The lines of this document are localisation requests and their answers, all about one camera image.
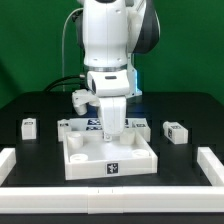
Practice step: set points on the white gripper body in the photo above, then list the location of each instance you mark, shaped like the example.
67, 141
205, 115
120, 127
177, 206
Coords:
107, 91

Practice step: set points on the white square tabletop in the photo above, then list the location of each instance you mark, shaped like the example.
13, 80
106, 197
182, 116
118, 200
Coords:
87, 155

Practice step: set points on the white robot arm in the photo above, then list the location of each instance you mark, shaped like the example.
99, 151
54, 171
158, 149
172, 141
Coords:
112, 31

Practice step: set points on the white fiducial marker sheet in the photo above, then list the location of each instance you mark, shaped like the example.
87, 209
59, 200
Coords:
90, 124

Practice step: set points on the white U-shaped obstacle fence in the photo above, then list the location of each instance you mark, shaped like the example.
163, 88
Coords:
92, 200

